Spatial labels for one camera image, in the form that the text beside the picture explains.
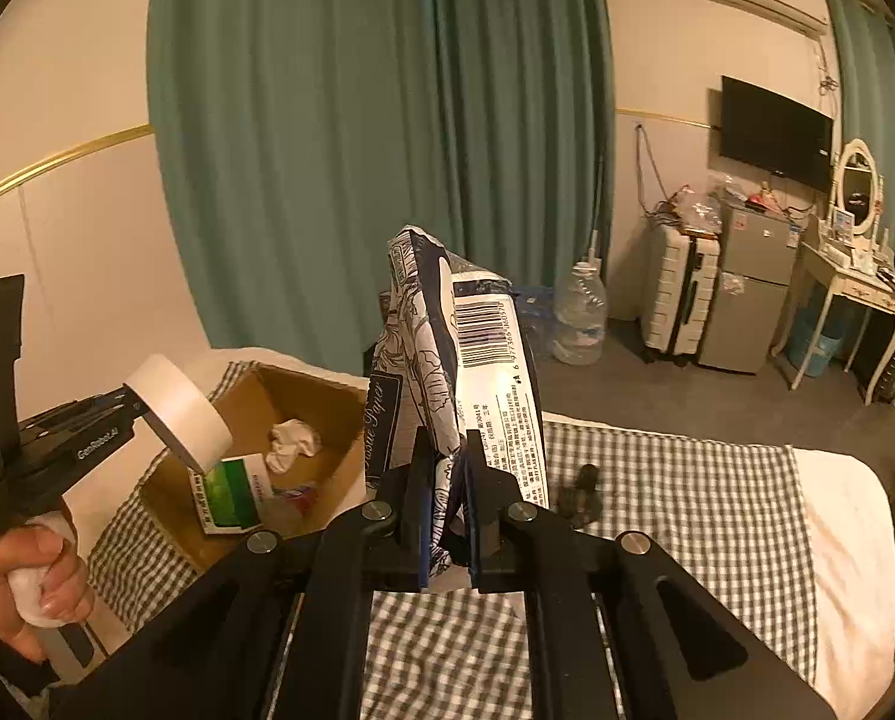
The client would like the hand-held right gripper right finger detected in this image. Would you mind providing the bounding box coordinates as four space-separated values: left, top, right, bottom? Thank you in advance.
463 454 855 720

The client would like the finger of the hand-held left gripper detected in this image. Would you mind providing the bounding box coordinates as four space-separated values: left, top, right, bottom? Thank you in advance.
23 386 155 430

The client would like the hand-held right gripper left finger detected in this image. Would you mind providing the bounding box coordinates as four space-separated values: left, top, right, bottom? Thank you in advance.
49 426 437 720

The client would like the white tape roll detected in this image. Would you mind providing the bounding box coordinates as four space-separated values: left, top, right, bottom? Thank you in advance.
123 354 233 478

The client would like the floral tissue pack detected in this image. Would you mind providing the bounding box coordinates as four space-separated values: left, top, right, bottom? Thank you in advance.
364 223 550 590

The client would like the green and white box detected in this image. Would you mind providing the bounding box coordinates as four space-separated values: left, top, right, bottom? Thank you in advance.
188 452 276 538

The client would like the cardboard box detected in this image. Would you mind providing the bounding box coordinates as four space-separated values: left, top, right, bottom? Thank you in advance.
138 361 374 572

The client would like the crumpled white tissue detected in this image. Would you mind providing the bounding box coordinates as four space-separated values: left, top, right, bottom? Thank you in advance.
267 420 325 476

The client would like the grey checked cloth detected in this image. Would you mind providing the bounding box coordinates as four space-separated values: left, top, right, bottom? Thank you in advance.
87 360 818 720

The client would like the large clear water bottle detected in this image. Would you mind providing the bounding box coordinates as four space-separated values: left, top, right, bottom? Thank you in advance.
552 259 610 368

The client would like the white suitcase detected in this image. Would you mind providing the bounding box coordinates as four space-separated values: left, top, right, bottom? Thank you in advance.
640 214 723 369

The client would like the green curtain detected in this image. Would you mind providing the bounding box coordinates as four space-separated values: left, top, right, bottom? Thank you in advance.
822 0 895 241
145 0 618 377

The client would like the silver mini fridge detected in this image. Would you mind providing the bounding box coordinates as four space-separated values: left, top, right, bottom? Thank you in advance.
698 191 801 377

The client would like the blue waste bin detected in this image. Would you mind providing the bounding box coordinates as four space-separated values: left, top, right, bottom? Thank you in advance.
785 307 846 379

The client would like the clear plastic bag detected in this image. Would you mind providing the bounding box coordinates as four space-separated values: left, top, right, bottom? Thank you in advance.
646 176 726 238

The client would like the white dressing table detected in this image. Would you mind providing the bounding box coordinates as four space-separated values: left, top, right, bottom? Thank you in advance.
770 214 895 407

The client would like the black television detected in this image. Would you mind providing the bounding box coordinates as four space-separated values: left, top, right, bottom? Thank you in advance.
719 75 836 195

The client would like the white oval mirror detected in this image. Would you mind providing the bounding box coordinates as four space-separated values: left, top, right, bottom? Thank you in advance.
830 137 888 241

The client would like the dark bead bracelet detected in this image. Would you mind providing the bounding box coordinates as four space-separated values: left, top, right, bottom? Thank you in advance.
556 463 606 527

